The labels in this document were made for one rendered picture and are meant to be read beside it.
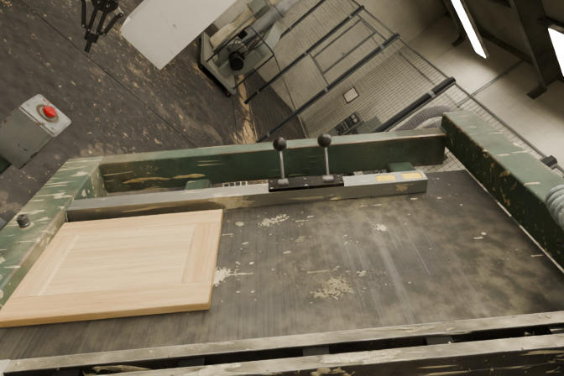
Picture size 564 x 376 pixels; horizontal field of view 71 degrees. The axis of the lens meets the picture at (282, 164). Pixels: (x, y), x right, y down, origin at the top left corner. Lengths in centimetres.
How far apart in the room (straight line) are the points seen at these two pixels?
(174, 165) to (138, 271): 47
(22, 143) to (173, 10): 353
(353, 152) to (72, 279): 84
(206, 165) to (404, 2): 910
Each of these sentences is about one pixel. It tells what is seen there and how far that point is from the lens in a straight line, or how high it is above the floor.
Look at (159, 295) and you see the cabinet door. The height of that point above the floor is 115.
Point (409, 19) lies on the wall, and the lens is 1030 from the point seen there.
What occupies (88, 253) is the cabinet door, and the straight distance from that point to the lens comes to 103.
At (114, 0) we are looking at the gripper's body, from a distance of 139.
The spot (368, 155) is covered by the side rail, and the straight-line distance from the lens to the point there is 130.
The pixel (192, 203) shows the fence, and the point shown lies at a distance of 107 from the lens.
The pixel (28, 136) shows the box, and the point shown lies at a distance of 134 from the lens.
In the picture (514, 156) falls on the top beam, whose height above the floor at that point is 188.
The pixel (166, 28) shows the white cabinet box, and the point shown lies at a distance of 477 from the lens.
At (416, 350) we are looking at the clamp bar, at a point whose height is 153.
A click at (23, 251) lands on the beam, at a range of 106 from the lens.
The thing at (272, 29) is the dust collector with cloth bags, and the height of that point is 115.
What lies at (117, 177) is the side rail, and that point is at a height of 92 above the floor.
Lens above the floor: 168
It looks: 15 degrees down
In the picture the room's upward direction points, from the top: 54 degrees clockwise
